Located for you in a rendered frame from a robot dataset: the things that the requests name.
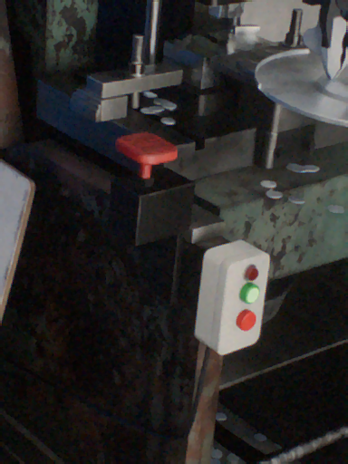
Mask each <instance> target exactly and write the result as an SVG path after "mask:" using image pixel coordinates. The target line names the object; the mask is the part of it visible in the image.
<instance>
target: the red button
mask: <svg viewBox="0 0 348 464"><path fill-rule="evenodd" d="M255 325H256V314H254V313H253V311H251V310H249V309H244V310H242V311H241V312H240V313H239V315H238V317H237V328H239V329H240V330H242V331H249V330H250V329H251V328H252V327H253V326H255Z"/></svg>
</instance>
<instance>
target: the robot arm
mask: <svg viewBox="0 0 348 464"><path fill-rule="evenodd" d="M303 3H306V4H307V5H311V6H318V5H320V6H321V8H320V12H319V16H318V20H317V25H316V27H315V28H310V29H307V31H304V44H305V45H306V46H307V47H308V48H309V49H312V50H313V52H314V53H316V54H317V55H319V56H321V57H322V61H323V65H324V70H325V74H326V76H327V78H329V79H335V78H337V77H338V75H339V74H340V72H341V71H342V70H343V68H344V67H345V65H346V64H347V63H348V0H303Z"/></svg>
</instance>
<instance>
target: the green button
mask: <svg viewBox="0 0 348 464"><path fill-rule="evenodd" d="M253 288H256V289H257V291H259V295H260V286H258V285H256V284H254V283H252V282H248V283H246V284H244V285H243V286H242V288H241V290H240V294H239V297H240V299H241V300H242V301H243V303H245V304H246V305H251V304H253V303H254V302H253V303H250V301H249V300H248V295H249V293H250V292H251V291H252V289H253ZM259 295H258V297H259ZM258 297H257V298H256V299H258ZM255 301H256V300H255Z"/></svg>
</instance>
